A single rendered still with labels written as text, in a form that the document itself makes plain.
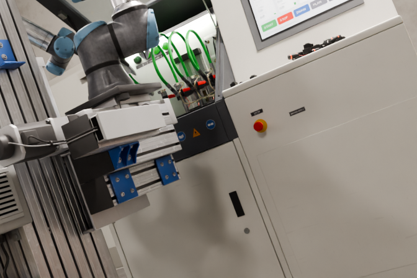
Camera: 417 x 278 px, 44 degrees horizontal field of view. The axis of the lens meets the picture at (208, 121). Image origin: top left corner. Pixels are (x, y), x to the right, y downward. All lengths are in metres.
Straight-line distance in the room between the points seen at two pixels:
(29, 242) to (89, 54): 0.57
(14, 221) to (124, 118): 0.36
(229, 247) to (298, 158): 0.45
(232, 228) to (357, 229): 0.47
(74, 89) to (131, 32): 4.07
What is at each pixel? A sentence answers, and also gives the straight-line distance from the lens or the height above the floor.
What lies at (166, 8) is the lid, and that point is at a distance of 2.61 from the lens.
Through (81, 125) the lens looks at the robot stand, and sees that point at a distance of 1.27.
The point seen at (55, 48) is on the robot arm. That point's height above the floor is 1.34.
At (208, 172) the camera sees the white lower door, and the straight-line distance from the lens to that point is 2.04.
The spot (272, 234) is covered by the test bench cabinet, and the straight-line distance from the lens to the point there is 2.02.
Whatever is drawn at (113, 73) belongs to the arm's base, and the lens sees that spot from 1.58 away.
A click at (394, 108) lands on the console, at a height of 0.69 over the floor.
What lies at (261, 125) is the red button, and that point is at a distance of 1.91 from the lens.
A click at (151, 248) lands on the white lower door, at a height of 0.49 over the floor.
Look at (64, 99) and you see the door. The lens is 5.74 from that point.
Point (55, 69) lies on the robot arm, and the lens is 2.14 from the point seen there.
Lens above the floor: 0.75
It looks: 4 degrees up
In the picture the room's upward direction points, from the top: 21 degrees counter-clockwise
